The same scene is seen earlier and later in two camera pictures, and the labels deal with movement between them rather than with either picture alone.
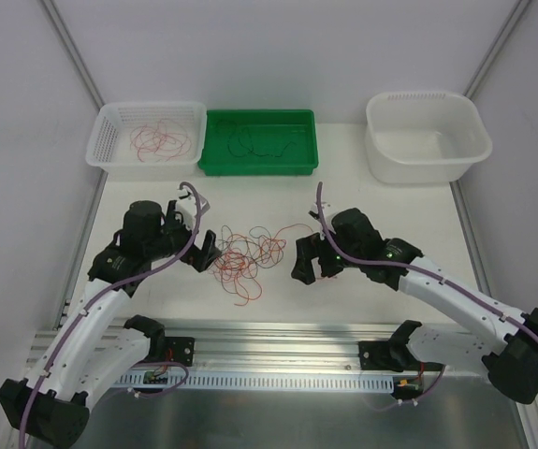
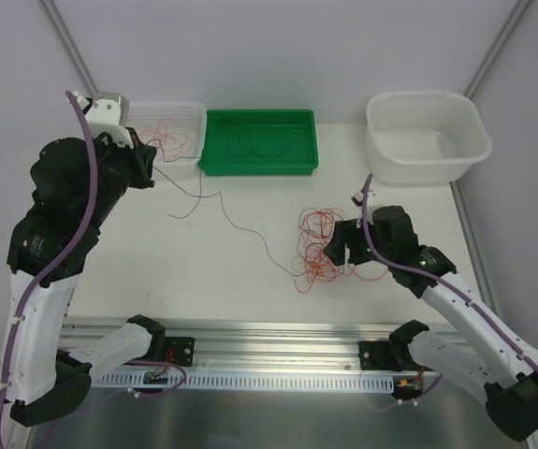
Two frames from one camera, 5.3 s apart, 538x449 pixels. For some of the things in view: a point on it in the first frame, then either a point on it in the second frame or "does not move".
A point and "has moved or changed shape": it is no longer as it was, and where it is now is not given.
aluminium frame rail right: (470, 239) does not move
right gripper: (321, 253) does not move
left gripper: (190, 244) to (142, 160)
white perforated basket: (149, 138) does not move
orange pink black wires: (240, 256) has moved or changed shape
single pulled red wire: (160, 141) does not move
